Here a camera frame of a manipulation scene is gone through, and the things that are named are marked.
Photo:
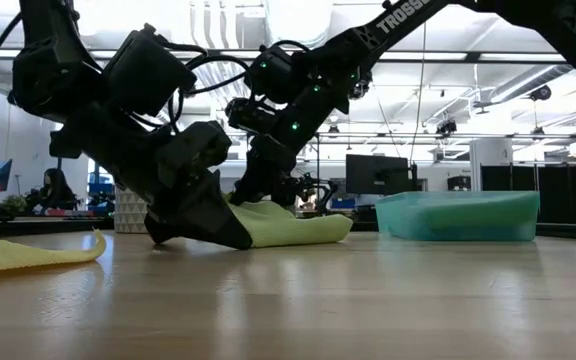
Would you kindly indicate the black aluminium table frame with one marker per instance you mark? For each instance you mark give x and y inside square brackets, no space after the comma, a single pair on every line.
[568,231]

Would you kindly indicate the small black wall screen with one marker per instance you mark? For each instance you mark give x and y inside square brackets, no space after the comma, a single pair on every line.
[459,184]

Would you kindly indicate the lime microfiber towel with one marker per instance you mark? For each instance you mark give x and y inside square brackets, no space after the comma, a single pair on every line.
[293,227]

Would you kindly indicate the silver ventilation duct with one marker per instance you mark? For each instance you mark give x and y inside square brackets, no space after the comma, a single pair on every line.
[298,20]

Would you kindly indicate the blue screen monitor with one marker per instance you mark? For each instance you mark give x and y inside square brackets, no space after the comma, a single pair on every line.
[0,172]

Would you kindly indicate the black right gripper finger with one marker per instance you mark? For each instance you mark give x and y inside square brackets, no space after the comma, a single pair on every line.
[253,187]
[284,190]

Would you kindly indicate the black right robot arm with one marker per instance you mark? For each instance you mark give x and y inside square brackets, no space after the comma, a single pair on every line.
[398,22]

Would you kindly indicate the black ceiling spotlight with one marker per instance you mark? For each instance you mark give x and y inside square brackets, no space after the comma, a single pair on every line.
[447,127]
[360,91]
[541,93]

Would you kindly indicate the black beam with light strips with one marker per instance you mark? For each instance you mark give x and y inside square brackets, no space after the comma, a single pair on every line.
[443,56]

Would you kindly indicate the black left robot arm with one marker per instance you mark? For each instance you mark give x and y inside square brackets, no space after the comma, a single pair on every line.
[53,70]

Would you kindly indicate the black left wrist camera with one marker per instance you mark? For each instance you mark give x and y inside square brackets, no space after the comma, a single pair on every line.
[193,152]

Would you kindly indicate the teal translucent plastic bin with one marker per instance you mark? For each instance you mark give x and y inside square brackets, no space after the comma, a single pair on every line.
[398,220]

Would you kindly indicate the small green potted plant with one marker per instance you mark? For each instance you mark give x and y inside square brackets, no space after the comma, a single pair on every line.
[15,205]

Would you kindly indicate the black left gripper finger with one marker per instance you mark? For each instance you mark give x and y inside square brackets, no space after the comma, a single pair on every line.
[203,215]
[157,225]

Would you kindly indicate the black background rig frame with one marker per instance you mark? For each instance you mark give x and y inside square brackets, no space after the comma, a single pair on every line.
[318,155]

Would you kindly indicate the succulent in white patterned pot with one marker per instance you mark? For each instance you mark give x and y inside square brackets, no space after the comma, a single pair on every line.
[130,215]

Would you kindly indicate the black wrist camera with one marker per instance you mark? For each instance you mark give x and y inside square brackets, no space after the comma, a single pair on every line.
[250,115]
[193,152]

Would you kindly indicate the white building column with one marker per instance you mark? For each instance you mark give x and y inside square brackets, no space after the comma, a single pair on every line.
[490,165]

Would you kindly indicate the black monitor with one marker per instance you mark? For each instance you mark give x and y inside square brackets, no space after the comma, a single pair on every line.
[375,175]

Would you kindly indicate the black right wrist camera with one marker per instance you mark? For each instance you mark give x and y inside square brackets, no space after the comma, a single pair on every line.
[250,115]

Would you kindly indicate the yellow microfiber towel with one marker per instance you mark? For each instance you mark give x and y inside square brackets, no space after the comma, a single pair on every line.
[23,252]

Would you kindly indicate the person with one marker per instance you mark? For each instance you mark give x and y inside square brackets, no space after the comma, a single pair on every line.
[57,192]

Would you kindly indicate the black background robot arm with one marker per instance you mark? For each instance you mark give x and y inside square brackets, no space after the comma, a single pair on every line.
[325,192]

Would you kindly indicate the black partition panels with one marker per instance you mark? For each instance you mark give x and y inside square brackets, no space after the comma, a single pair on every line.
[558,195]

